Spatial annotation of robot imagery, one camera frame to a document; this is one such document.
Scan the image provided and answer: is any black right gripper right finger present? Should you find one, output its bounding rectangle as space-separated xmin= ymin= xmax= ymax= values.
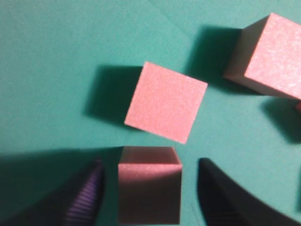
xmin=198 ymin=158 xmax=300 ymax=226

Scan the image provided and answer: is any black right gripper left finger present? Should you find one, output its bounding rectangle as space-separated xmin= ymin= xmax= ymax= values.
xmin=1 ymin=159 xmax=105 ymax=226

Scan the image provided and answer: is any pink foam cube left-column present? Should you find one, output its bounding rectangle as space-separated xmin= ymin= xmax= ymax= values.
xmin=223 ymin=13 xmax=301 ymax=99
xmin=124 ymin=62 xmax=208 ymax=144
xmin=118 ymin=146 xmax=182 ymax=225

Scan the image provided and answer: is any green cloth backdrop and cover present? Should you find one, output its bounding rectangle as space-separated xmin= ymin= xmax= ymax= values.
xmin=0 ymin=0 xmax=301 ymax=226

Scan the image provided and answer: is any pink foam cube far left-column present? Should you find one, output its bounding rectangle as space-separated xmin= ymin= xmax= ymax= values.
xmin=223 ymin=13 xmax=301 ymax=99

